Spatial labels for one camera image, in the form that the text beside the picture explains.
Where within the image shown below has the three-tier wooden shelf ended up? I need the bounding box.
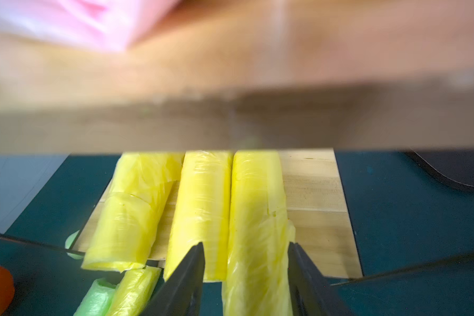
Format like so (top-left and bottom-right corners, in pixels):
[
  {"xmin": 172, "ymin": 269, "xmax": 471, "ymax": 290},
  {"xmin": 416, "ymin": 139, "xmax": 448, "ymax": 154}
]
[{"xmin": 0, "ymin": 0, "xmax": 474, "ymax": 285}]

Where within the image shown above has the yellow trash bag roll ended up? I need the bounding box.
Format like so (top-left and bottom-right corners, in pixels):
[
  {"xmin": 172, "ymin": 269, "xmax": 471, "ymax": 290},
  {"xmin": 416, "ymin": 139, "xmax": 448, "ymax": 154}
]
[
  {"xmin": 82, "ymin": 152, "xmax": 184, "ymax": 273},
  {"xmin": 163, "ymin": 151, "xmax": 233, "ymax": 283},
  {"xmin": 222, "ymin": 151, "xmax": 295, "ymax": 315},
  {"xmin": 106, "ymin": 266, "xmax": 162, "ymax": 315}
]

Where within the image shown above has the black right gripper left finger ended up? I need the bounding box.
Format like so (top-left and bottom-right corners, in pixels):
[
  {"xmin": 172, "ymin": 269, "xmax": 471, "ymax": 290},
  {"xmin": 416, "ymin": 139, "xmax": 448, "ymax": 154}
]
[{"xmin": 141, "ymin": 242, "xmax": 205, "ymax": 315}]

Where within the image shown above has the black metal jewelry stand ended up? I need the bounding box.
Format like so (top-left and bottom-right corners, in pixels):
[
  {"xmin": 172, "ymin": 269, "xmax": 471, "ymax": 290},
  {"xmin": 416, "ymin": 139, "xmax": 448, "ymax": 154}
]
[{"xmin": 404, "ymin": 150, "xmax": 474, "ymax": 192}]

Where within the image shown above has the green trash bag roll left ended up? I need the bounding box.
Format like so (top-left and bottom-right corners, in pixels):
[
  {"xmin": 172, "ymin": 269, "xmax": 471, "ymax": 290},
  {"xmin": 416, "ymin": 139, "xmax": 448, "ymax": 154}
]
[{"xmin": 74, "ymin": 278, "xmax": 117, "ymax": 316}]

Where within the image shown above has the green trash bag roll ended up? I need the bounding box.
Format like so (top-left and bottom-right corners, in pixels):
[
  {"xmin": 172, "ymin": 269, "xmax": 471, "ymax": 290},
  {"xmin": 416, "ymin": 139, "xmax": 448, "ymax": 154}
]
[
  {"xmin": 65, "ymin": 230, "xmax": 84, "ymax": 260},
  {"xmin": 74, "ymin": 278, "xmax": 117, "ymax": 316}
]

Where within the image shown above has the green trash bag roll far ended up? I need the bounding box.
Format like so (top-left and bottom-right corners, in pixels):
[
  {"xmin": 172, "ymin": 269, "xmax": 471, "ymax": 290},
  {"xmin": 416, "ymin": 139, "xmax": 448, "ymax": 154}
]
[{"xmin": 65, "ymin": 230, "xmax": 84, "ymax": 260}]

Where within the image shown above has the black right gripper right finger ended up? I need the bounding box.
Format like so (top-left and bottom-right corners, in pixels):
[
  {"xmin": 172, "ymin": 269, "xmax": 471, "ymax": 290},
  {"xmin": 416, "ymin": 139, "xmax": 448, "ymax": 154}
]
[{"xmin": 288, "ymin": 242, "xmax": 354, "ymax": 316}]

